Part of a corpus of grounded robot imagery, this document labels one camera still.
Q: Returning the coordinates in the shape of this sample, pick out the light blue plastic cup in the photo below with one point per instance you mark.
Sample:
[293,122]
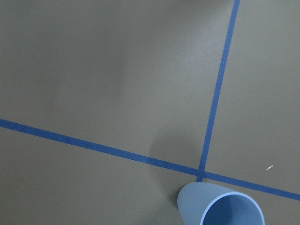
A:
[202,203]

